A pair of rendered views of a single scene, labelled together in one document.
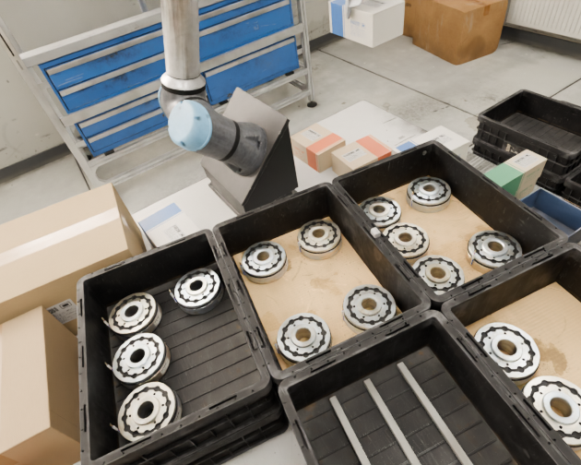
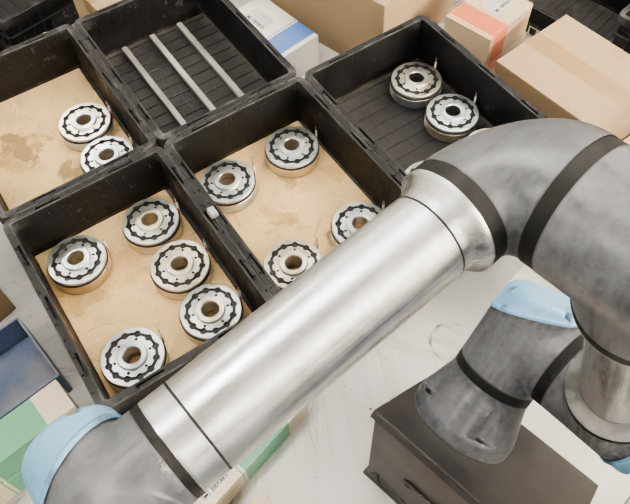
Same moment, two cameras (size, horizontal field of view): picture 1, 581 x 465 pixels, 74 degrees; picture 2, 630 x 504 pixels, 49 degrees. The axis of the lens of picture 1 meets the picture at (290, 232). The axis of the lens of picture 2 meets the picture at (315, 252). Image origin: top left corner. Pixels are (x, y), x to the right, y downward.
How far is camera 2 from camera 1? 1.28 m
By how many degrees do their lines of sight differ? 76
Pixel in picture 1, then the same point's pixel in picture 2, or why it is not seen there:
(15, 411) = (540, 64)
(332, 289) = (271, 213)
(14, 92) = not seen: outside the picture
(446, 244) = (129, 283)
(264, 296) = (349, 197)
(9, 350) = (602, 102)
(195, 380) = (391, 117)
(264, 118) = (436, 447)
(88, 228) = not seen: outside the picture
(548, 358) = (72, 170)
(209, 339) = (394, 150)
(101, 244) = not seen: hidden behind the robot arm
